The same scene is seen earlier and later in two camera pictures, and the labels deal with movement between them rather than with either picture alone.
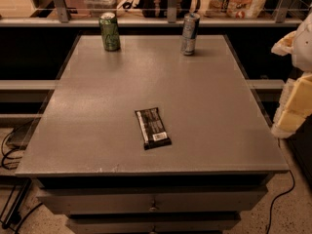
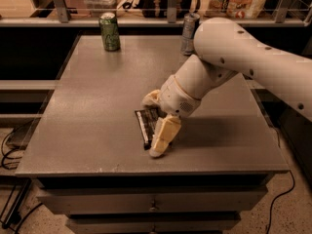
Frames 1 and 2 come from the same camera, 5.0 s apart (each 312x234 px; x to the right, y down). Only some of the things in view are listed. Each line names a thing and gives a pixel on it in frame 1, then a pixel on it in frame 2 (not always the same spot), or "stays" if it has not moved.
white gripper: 303,48 to 176,97
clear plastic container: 100,0 stays
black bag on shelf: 154,0 stays
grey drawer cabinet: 88,160 stays
